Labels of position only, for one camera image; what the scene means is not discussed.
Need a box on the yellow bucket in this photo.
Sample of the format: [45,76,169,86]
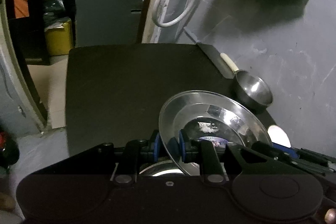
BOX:
[45,18,74,56]

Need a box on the black plastic bag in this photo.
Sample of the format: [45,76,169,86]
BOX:
[43,0,65,26]

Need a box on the black table mat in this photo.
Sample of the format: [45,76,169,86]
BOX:
[65,43,276,156]

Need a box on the cleaver with grey handle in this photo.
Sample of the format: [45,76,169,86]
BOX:
[183,27,234,79]

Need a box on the steel plate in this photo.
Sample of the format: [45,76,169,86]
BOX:
[139,160,185,177]
[158,90,272,176]

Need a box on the dark grey cabinet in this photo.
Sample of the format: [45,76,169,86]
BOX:
[75,0,143,47]

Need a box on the cream knife handle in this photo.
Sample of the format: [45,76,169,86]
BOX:
[220,52,239,73]

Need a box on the white ceramic bowl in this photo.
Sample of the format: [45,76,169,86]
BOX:
[267,124,291,148]

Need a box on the white door frame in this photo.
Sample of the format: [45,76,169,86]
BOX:
[1,0,47,132]

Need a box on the deep steel bowl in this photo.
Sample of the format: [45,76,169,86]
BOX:
[231,70,273,114]

